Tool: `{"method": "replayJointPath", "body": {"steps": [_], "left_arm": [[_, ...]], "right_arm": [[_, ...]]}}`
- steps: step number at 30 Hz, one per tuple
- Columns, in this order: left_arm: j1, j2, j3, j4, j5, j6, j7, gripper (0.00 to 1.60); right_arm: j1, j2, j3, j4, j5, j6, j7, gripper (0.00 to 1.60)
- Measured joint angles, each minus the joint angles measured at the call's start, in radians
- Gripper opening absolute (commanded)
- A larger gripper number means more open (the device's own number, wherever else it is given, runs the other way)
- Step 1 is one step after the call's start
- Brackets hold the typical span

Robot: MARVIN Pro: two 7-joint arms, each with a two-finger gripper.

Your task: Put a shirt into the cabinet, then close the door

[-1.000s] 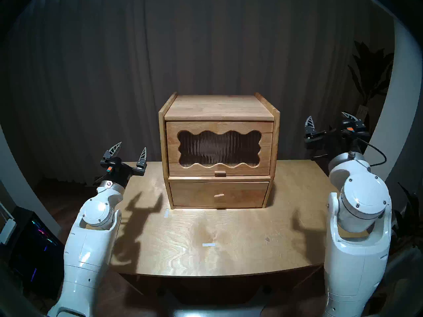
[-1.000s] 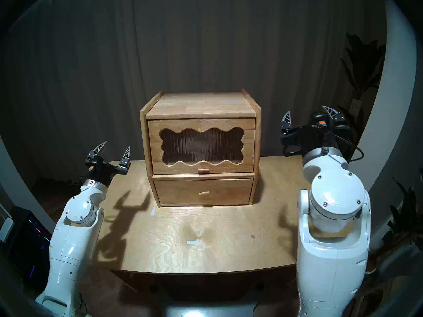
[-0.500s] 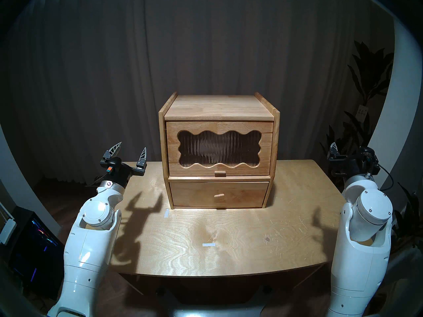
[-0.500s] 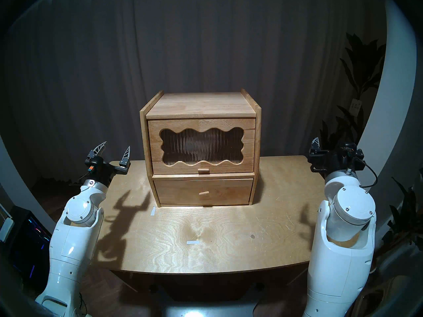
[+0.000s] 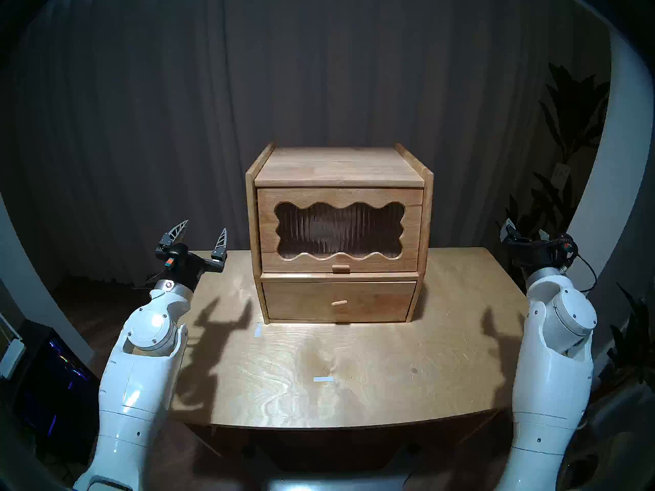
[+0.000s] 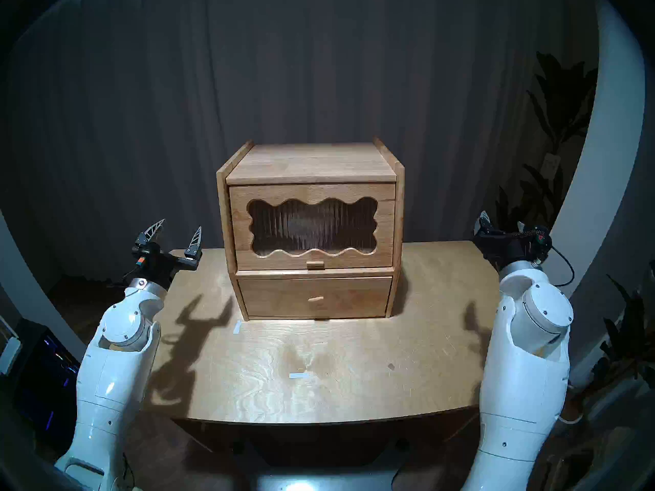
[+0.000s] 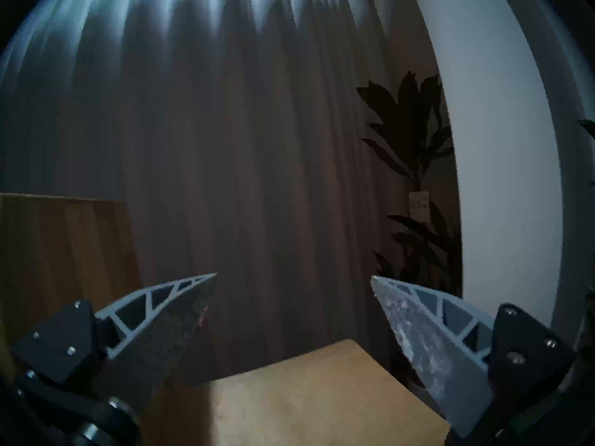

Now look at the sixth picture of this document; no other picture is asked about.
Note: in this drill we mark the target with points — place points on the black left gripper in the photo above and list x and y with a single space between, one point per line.
164 267

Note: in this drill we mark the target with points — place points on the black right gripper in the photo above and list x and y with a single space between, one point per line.
506 249

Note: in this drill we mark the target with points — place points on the wooden cabinet flip door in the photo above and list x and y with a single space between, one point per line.
240 229

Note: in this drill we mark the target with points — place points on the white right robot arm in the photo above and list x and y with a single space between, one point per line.
522 372

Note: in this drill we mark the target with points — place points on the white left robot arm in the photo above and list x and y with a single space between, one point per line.
115 372

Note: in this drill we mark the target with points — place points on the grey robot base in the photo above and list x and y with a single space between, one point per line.
317 477

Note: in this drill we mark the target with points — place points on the wooden drawer with knob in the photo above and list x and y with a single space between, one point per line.
276 296

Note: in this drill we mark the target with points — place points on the white plant tag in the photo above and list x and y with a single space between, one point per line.
551 163

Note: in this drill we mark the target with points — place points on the tall dark leafy plant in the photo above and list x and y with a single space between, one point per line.
560 101

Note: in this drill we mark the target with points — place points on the wooden cabinet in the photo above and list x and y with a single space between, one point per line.
312 162

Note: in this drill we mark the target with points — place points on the small dark potted plant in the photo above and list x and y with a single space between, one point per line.
624 336

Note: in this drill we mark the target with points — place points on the black computer tower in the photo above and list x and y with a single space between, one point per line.
46 382

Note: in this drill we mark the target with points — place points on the grey curtain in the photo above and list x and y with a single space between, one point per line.
256 60

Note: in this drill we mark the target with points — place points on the white box device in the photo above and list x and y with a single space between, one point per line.
9 352

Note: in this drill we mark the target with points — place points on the white round plant pot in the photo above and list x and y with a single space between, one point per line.
572 416

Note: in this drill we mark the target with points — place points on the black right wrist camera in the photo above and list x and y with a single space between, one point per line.
542 239

